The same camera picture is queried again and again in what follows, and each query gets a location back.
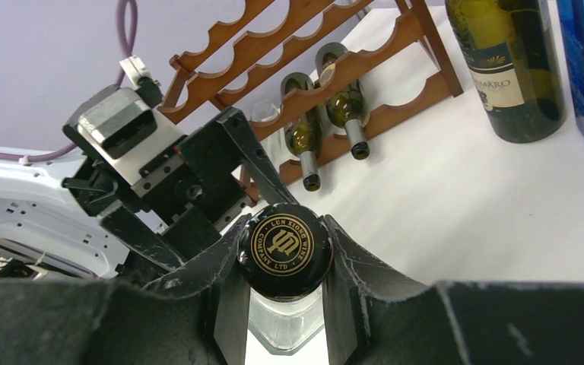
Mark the green wine bottle brown label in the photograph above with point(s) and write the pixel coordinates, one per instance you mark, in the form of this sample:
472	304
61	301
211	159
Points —
303	138

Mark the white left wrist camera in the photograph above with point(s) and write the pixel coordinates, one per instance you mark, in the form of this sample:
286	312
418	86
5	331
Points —
123	128

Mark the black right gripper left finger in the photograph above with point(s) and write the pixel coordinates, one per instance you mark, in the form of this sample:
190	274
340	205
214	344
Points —
197	314

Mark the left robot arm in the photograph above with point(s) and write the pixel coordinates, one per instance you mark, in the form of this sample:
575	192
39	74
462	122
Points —
140	215

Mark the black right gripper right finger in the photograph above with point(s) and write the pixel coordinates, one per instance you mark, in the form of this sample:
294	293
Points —
376	315

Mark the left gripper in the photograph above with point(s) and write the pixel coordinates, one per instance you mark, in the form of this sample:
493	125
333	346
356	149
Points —
199	197

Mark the clear square bottle black cap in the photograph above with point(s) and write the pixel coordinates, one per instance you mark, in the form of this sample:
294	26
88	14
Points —
285	253

